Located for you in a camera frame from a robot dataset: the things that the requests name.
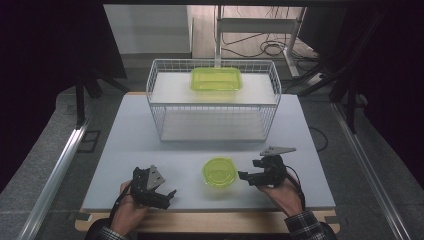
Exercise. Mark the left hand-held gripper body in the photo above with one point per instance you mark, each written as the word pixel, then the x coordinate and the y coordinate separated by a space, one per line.
pixel 155 178

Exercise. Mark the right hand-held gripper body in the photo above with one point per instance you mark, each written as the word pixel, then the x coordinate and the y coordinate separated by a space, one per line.
pixel 271 170

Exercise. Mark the round green plastic container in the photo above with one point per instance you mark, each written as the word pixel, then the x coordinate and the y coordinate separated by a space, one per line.
pixel 219 171

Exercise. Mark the rectangular green plastic container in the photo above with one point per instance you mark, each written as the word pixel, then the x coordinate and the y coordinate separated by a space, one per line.
pixel 216 79

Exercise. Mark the person's right hand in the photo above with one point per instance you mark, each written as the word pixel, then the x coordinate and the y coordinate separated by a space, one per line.
pixel 283 196

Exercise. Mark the person's left hand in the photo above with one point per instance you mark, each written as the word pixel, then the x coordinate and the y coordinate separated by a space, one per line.
pixel 128 213

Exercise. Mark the black metal stand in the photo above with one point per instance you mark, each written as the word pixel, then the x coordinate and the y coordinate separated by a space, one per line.
pixel 350 86
pixel 80 100

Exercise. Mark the white power strip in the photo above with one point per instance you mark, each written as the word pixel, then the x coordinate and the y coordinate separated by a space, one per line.
pixel 316 79

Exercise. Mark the white cabinet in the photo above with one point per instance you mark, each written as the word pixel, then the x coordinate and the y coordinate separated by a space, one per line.
pixel 146 30

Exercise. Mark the dark curtain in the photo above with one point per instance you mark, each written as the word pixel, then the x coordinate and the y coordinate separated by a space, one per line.
pixel 40 50
pixel 400 83

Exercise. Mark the aluminium rail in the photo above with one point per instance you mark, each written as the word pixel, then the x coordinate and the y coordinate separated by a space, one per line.
pixel 55 180
pixel 366 173

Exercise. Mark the white desk frame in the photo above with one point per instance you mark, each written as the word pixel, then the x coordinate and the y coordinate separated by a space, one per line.
pixel 256 25

